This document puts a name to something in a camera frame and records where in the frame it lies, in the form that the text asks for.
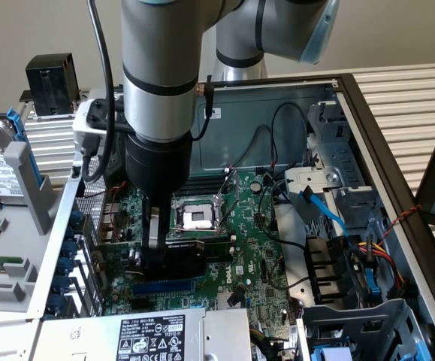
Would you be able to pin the silver coin battery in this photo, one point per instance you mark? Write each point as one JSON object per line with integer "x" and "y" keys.
{"x": 255, "y": 186}

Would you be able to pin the silver power supply unit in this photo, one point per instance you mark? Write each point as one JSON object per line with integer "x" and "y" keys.
{"x": 89, "y": 334}

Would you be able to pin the white case sticker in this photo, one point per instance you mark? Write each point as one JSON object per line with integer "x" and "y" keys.
{"x": 217, "y": 113}

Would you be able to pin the blue plastic latch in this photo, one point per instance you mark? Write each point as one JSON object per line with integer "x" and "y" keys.
{"x": 373, "y": 282}

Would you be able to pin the metal drive cage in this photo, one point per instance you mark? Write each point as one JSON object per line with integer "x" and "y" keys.
{"x": 337, "y": 158}

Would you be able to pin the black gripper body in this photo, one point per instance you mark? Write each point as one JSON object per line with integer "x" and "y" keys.
{"x": 157, "y": 165}

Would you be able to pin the black angled plug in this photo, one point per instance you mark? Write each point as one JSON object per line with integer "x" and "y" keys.
{"x": 236, "y": 297}

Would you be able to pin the black CPU cooler block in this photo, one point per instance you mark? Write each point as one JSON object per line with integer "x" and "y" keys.
{"x": 50, "y": 82}

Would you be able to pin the blue expansion slot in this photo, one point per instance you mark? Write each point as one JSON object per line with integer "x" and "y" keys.
{"x": 164, "y": 288}

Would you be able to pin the grey parts rack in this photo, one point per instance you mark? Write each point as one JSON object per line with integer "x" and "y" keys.
{"x": 14, "y": 240}

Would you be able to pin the blue card retention clip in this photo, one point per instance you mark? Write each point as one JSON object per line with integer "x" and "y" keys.
{"x": 66, "y": 265}
{"x": 71, "y": 234}
{"x": 62, "y": 283}
{"x": 73, "y": 219}
{"x": 57, "y": 302}
{"x": 68, "y": 249}

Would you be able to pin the short black expansion slot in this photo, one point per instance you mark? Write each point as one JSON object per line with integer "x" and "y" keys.
{"x": 142, "y": 304}

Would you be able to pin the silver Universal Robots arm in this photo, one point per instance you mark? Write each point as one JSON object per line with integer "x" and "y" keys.
{"x": 157, "y": 56}

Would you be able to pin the green graphics card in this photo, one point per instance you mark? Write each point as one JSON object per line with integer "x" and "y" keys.
{"x": 183, "y": 259}

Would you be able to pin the green Dell motherboard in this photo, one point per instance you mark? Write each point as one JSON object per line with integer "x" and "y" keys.
{"x": 247, "y": 225}

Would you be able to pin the blue plastic disk carrier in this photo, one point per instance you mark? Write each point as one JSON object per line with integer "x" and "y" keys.
{"x": 330, "y": 353}

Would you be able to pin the grey disk bay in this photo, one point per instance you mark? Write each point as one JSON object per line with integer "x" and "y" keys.
{"x": 352, "y": 319}

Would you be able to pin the installed green RAM stick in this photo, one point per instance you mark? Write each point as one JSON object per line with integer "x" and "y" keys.
{"x": 221, "y": 252}

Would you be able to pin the metal socket cover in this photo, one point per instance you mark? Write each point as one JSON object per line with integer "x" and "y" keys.
{"x": 235, "y": 178}

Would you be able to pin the CPU socket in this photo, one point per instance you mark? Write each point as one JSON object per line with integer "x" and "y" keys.
{"x": 198, "y": 220}

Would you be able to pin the open metal PC case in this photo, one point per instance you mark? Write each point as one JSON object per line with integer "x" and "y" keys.
{"x": 232, "y": 113}

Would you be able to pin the blue disk caddy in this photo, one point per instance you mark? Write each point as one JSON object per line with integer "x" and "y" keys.
{"x": 16, "y": 124}

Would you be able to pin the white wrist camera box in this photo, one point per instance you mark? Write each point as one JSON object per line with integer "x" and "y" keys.
{"x": 82, "y": 120}

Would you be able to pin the black power plug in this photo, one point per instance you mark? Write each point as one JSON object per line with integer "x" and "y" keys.
{"x": 403, "y": 289}

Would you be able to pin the black chassis intrusion switch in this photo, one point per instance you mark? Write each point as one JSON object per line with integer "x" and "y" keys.
{"x": 76, "y": 172}

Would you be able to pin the metal socket locking lever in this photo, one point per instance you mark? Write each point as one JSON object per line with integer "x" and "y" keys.
{"x": 229, "y": 212}

